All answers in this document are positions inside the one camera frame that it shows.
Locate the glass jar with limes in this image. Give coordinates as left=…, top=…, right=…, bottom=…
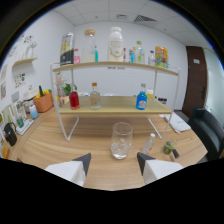
left=162, top=139, right=177, bottom=156

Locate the silver black soda water can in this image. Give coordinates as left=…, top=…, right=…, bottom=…
left=59, top=32, right=75, bottom=67

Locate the green cup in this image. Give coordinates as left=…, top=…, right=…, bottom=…
left=16, top=116, right=25, bottom=129

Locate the clear stemless drinking glass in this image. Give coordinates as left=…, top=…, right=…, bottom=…
left=110, top=121, right=134, bottom=160

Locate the white notebook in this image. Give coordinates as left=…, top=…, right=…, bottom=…
left=163, top=112, right=192, bottom=134

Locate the white tray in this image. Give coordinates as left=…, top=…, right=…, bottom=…
left=15, top=118, right=35, bottom=136

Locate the black chair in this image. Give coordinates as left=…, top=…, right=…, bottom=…
left=188, top=107, right=224, bottom=163

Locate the white bottle with blue base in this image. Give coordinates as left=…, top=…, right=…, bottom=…
left=28, top=104, right=40, bottom=120

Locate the black handbag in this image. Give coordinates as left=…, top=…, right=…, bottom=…
left=3, top=122, right=18, bottom=147

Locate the red liquid glass bottle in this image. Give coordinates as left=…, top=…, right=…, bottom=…
left=68, top=83, right=81, bottom=110

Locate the blue liquid glass bottle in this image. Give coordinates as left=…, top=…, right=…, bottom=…
left=135, top=83, right=148, bottom=111

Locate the orange storage basket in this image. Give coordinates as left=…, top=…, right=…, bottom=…
left=33, top=92, right=55, bottom=113

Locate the clear bottle with orange cap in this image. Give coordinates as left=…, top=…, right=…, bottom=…
left=89, top=82, right=102, bottom=110

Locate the two-tier wood shelf rack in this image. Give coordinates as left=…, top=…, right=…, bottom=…
left=49, top=60, right=181, bottom=142

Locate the green potted plant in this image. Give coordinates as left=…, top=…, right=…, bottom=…
left=63, top=82, right=73, bottom=96

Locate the dark brown door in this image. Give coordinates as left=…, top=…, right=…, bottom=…
left=181, top=45, right=208, bottom=118

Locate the small clear water bottle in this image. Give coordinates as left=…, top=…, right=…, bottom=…
left=147, top=50, right=157, bottom=67

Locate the small pink drink bottle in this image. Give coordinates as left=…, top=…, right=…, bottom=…
left=73, top=48, right=81, bottom=65

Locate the clear bottle with green cap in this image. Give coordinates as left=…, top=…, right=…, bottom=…
left=133, top=40, right=146, bottom=65

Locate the slim blue bottle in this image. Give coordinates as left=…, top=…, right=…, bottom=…
left=128, top=48, right=135, bottom=64

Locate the small teal bottle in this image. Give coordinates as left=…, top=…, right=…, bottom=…
left=94, top=45, right=100, bottom=63

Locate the glass jar with cork lid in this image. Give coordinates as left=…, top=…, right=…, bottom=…
left=81, top=28, right=97, bottom=63

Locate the white figurine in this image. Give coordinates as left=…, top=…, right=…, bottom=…
left=24, top=40, right=38, bottom=59

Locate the large white milk bottle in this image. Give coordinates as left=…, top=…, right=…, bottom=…
left=107, top=26, right=124, bottom=62

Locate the wooden wall shelf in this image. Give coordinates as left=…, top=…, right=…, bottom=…
left=12, top=56, right=39, bottom=69

